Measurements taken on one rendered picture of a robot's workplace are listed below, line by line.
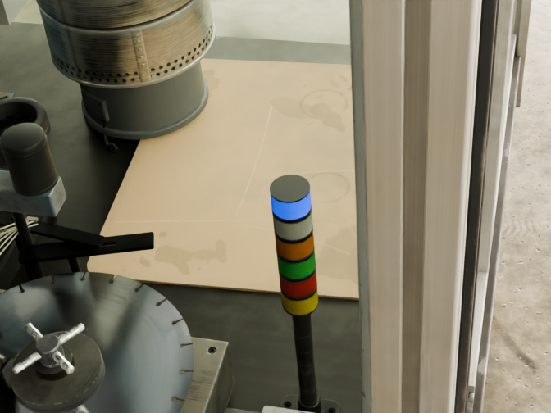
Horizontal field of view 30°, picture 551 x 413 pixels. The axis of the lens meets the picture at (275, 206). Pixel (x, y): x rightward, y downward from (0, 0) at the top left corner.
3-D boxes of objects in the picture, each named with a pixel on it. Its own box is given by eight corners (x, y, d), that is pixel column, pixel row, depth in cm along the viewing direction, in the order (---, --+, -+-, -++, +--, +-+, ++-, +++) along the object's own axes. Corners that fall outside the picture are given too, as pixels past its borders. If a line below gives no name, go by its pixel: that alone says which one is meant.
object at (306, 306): (321, 291, 127) (321, 274, 125) (314, 318, 124) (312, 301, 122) (286, 287, 128) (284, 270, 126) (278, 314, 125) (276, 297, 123)
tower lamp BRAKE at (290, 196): (315, 196, 117) (313, 176, 115) (307, 223, 113) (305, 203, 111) (276, 192, 118) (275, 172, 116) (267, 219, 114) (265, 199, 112)
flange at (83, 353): (12, 419, 119) (7, 406, 117) (10, 347, 127) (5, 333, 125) (107, 397, 120) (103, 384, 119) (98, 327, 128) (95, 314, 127)
